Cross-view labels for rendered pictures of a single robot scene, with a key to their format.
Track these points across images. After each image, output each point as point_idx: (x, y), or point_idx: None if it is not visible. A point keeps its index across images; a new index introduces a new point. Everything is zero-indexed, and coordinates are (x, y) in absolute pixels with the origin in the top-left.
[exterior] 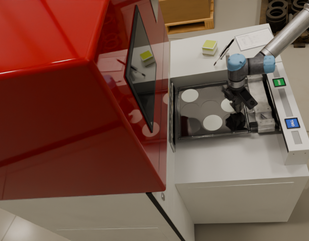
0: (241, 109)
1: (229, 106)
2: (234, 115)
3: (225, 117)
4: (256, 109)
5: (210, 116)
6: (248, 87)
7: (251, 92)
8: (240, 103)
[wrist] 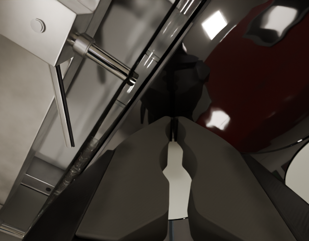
0: (157, 124)
1: (177, 180)
2: (214, 122)
3: (271, 142)
4: (47, 36)
5: None
6: (10, 187)
7: (13, 164)
8: (168, 207)
